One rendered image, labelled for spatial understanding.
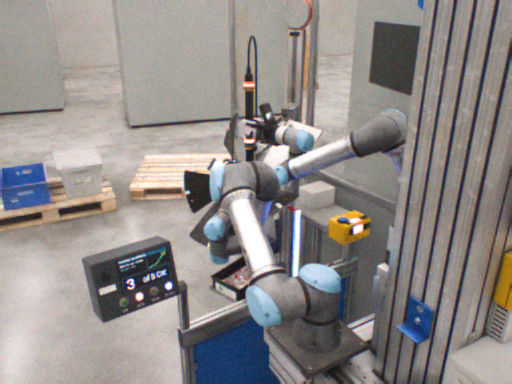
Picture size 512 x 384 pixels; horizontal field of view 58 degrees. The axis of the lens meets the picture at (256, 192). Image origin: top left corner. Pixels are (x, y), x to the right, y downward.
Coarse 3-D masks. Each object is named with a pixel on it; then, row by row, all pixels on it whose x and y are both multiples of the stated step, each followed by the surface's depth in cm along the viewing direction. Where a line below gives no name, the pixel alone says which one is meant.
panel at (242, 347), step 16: (224, 336) 184; (240, 336) 190; (256, 336) 196; (208, 352) 182; (224, 352) 188; (240, 352) 193; (256, 352) 199; (208, 368) 185; (224, 368) 191; (240, 368) 197; (256, 368) 203
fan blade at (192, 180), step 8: (184, 176) 240; (192, 176) 236; (200, 176) 232; (208, 176) 228; (184, 184) 240; (192, 184) 236; (200, 184) 232; (208, 184) 230; (192, 192) 237; (200, 192) 234; (208, 192) 232; (200, 200) 236; (208, 200) 233; (192, 208) 239; (200, 208) 237
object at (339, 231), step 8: (336, 216) 208; (344, 216) 207; (352, 216) 207; (336, 224) 202; (344, 224) 200; (352, 224) 200; (360, 224) 203; (336, 232) 203; (344, 232) 199; (360, 232) 205; (368, 232) 208; (336, 240) 204; (344, 240) 201; (352, 240) 204
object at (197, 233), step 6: (216, 204) 216; (210, 210) 215; (204, 216) 215; (210, 216) 214; (198, 222) 215; (204, 222) 214; (198, 228) 214; (192, 234) 214; (198, 234) 213; (204, 234) 213; (228, 234) 212; (234, 234) 212; (198, 240) 213; (204, 240) 212
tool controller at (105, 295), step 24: (144, 240) 155; (168, 240) 151; (96, 264) 138; (120, 264) 142; (144, 264) 146; (168, 264) 151; (96, 288) 139; (120, 288) 143; (144, 288) 147; (96, 312) 146; (120, 312) 143
